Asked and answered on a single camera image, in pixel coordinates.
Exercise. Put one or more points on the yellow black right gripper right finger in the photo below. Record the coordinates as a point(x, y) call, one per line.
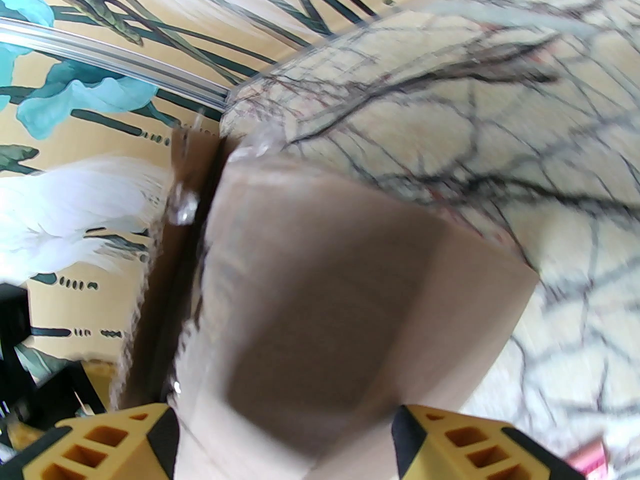
point(475, 453)

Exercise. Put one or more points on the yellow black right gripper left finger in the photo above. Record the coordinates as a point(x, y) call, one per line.
point(100, 448)

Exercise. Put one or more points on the brown cardboard express box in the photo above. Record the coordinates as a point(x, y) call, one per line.
point(325, 293)

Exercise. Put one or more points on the aluminium frame post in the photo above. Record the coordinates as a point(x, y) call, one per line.
point(125, 63)

